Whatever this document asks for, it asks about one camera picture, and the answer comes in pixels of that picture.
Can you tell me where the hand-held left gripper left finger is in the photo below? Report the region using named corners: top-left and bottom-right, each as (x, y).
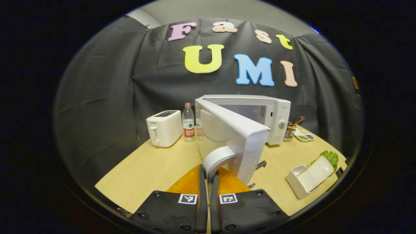
top-left (130, 164), bottom-right (208, 234)

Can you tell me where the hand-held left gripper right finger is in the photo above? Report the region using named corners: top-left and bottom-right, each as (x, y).
top-left (210, 166), bottom-right (290, 234)

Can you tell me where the white bread lettuce sandwich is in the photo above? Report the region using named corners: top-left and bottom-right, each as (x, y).
top-left (297, 150), bottom-right (339, 193)

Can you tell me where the white food container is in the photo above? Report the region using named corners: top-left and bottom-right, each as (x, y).
top-left (286, 165), bottom-right (325, 199)

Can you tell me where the white microwave oven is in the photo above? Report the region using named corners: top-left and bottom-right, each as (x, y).
top-left (195, 94), bottom-right (291, 187)

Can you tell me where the white toaster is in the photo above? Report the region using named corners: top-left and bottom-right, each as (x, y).
top-left (146, 110), bottom-right (183, 148)

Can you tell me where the black backdrop cloth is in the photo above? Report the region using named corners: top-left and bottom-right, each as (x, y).
top-left (54, 15), bottom-right (364, 195)

